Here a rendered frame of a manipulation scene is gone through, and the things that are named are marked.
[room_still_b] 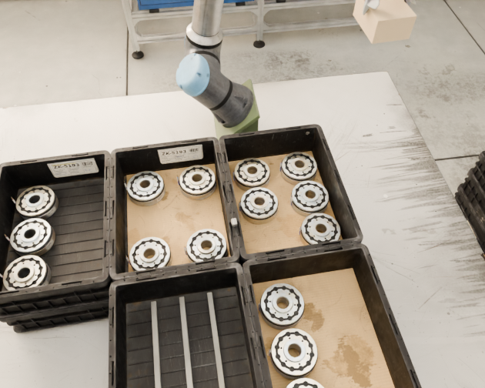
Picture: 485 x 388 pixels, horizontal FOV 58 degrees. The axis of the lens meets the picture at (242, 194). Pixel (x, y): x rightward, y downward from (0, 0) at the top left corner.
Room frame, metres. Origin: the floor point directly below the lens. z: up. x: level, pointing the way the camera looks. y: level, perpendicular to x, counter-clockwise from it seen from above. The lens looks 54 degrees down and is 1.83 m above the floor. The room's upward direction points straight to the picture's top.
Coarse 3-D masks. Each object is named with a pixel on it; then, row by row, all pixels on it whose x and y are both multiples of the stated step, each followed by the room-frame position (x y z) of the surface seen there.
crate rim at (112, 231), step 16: (160, 144) 0.82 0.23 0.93; (176, 144) 0.82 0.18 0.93; (112, 160) 0.76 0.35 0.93; (112, 176) 0.71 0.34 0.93; (224, 176) 0.71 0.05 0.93; (112, 192) 0.66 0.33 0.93; (224, 192) 0.67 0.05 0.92; (112, 208) 0.61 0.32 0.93; (112, 224) 0.56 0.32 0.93; (112, 240) 0.52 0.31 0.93; (112, 256) 0.47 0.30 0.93; (112, 272) 0.43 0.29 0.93; (144, 272) 0.44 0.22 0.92; (160, 272) 0.43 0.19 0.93
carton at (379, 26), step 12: (360, 0) 1.26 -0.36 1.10; (384, 0) 1.24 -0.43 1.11; (396, 0) 1.24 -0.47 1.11; (360, 12) 1.24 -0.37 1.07; (372, 12) 1.18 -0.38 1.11; (384, 12) 1.18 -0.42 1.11; (396, 12) 1.18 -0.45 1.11; (408, 12) 1.18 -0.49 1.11; (360, 24) 1.23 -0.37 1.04; (372, 24) 1.16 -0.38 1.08; (384, 24) 1.14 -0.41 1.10; (396, 24) 1.15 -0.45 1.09; (408, 24) 1.15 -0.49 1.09; (372, 36) 1.14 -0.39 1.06; (384, 36) 1.14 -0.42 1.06; (396, 36) 1.15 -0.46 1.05; (408, 36) 1.16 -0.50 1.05
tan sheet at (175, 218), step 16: (128, 176) 0.79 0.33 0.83; (176, 176) 0.79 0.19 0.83; (176, 192) 0.73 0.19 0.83; (128, 208) 0.68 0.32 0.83; (144, 208) 0.68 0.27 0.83; (160, 208) 0.68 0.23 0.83; (176, 208) 0.68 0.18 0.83; (192, 208) 0.68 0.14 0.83; (208, 208) 0.68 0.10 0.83; (128, 224) 0.62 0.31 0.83; (144, 224) 0.62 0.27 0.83; (160, 224) 0.62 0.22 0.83; (176, 224) 0.62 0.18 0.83; (192, 224) 0.62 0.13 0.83; (208, 224) 0.62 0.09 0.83; (224, 224) 0.62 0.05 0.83; (128, 240) 0.57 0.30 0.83; (176, 240) 0.57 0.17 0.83; (128, 256) 0.53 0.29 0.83; (176, 256) 0.53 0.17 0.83
